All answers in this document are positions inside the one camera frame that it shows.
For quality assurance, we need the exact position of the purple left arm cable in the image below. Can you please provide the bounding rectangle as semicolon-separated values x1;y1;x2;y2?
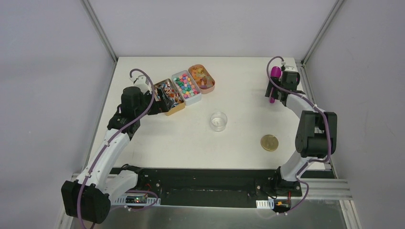
76;68;159;229

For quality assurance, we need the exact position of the gold round lid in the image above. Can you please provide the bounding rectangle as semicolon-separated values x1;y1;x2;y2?
260;135;279;152

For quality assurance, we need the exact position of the yellow tin of lollipops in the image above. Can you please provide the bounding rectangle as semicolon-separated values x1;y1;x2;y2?
154;79;185;116

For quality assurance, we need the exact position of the pink tin of gummy candies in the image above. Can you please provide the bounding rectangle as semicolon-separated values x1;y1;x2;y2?
188;64;215;94

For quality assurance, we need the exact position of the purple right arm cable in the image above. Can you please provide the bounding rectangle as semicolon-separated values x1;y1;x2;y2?
256;56;332;219

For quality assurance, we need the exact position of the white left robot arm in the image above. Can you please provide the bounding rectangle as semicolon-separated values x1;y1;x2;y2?
61;86;173;224

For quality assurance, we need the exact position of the right controller board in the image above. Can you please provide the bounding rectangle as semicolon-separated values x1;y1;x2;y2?
273;200;291;214

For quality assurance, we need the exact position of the aluminium frame post left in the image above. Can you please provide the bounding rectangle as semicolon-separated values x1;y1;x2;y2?
80;0;118;64

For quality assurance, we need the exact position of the clear plastic cup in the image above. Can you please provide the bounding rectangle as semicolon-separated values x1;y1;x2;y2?
210;112;227;132

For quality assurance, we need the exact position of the purple plastic scoop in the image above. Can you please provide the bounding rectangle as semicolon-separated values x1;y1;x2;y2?
269;66;281;104

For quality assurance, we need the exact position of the aluminium frame post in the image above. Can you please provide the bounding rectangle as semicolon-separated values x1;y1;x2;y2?
301;0;346;66
80;0;118;64

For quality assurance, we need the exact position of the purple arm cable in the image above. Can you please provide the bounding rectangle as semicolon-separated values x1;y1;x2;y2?
76;68;159;229
256;56;332;219

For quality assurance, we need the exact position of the aluminium frame post right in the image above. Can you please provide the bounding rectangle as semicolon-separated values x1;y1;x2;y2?
301;0;346;66

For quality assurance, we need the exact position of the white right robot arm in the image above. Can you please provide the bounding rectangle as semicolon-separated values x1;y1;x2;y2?
266;71;337;196

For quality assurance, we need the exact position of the left controller board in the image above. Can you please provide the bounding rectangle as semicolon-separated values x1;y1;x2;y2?
126;196;148;204

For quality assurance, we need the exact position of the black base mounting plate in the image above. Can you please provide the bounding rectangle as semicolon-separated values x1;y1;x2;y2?
111;165;302;208

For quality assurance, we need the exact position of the controller board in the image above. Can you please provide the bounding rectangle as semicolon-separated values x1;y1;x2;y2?
273;200;291;214
126;196;148;204

